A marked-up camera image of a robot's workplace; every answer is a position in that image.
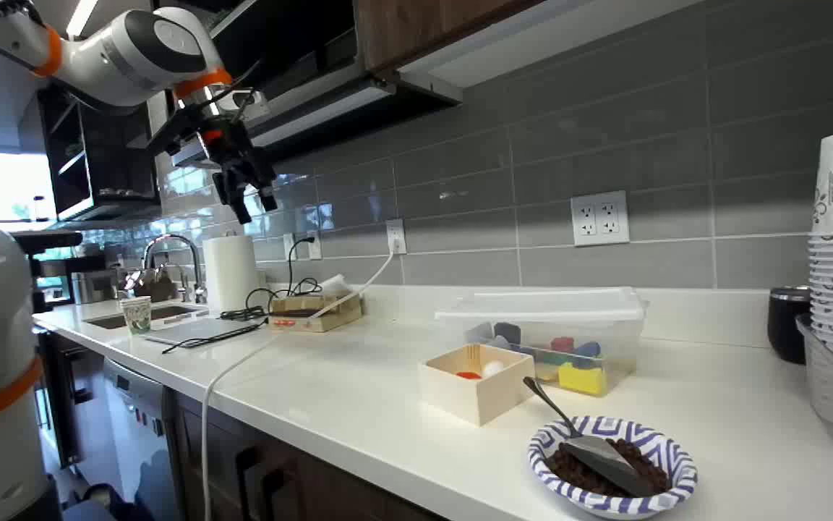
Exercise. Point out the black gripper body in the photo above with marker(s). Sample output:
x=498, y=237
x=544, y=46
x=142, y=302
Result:
x=230, y=144

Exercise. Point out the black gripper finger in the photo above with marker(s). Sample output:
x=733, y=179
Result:
x=236, y=198
x=265, y=188

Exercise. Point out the white orange robot arm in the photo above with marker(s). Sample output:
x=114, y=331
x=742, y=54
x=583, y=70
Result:
x=138, y=53

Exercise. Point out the small open wooden box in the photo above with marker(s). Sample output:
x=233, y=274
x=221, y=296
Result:
x=470, y=393

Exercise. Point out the dark wooden base cabinet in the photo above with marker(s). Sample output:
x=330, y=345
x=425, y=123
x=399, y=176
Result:
x=311, y=481

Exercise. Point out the chrome sink faucet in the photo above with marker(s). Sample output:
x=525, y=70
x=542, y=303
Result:
x=185, y=251

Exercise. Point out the shallow wooden tray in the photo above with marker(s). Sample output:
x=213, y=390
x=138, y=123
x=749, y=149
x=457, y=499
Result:
x=317, y=314

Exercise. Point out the flat grey tray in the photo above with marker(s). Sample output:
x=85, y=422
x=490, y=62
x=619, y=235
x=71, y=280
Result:
x=206, y=331

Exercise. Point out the steel sink basin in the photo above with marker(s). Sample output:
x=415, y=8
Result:
x=161, y=314

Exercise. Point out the white outlet with plug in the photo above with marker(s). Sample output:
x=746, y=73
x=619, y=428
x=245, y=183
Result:
x=395, y=235

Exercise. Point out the steel dishwasher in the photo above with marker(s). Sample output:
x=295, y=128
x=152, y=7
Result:
x=138, y=434

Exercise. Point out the blue toy block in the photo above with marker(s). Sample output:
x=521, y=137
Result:
x=506, y=332

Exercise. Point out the clear plastic storage container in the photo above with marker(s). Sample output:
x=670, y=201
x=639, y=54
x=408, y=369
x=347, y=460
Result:
x=542, y=306

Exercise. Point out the red toy block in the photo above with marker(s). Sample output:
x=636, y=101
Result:
x=563, y=341

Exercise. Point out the yellow toy block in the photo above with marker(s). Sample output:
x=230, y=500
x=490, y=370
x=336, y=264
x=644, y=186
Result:
x=583, y=377

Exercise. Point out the brown coffee grounds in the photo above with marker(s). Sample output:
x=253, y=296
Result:
x=577, y=474

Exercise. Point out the metal scoop spoon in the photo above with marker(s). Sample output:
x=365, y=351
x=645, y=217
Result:
x=606, y=457

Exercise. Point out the blue patterned paper bowl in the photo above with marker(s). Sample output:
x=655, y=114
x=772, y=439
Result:
x=667, y=481

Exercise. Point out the black tumbler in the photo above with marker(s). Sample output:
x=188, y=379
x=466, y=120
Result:
x=784, y=322

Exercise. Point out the wooden wall cabinet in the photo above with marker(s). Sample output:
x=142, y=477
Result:
x=434, y=30

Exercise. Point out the white double wall outlet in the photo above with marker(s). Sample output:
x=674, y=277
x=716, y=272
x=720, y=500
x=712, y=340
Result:
x=599, y=217

